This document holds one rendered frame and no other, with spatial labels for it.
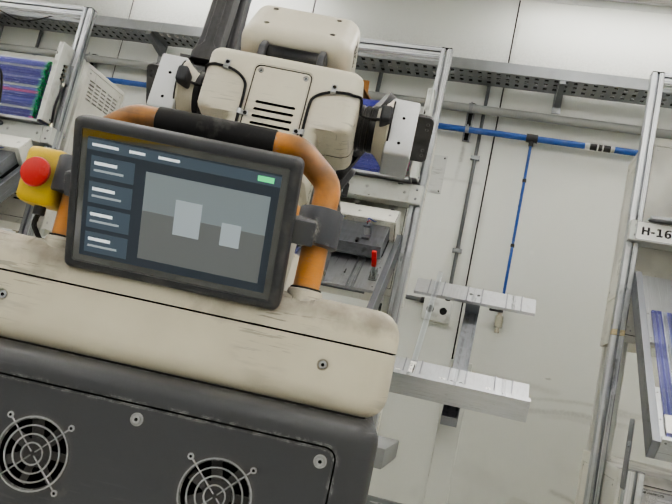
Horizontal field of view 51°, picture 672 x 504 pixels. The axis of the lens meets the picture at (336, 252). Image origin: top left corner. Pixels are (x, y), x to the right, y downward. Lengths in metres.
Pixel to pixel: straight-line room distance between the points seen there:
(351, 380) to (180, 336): 0.20
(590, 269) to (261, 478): 3.21
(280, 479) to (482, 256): 3.13
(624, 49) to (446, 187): 1.23
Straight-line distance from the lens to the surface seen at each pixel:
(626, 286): 2.42
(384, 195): 2.41
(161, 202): 0.80
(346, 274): 2.21
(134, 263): 0.83
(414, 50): 2.63
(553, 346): 3.82
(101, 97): 3.29
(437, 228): 3.89
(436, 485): 1.91
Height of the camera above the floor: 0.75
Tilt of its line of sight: 8 degrees up
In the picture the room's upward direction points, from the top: 12 degrees clockwise
